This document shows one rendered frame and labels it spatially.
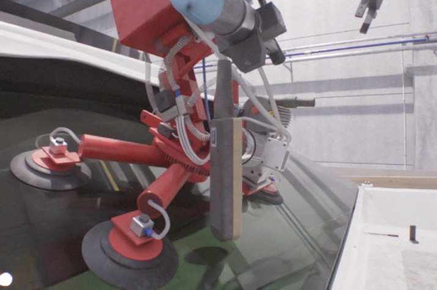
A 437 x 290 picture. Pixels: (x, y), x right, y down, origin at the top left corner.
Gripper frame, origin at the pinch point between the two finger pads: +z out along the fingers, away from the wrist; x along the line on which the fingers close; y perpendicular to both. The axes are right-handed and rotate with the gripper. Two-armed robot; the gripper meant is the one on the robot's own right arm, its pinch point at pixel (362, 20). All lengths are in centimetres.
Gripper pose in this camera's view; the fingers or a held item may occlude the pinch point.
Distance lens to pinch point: 118.9
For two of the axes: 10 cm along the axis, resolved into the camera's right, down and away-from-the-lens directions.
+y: 7.4, 3.8, -5.5
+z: -4.0, 9.1, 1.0
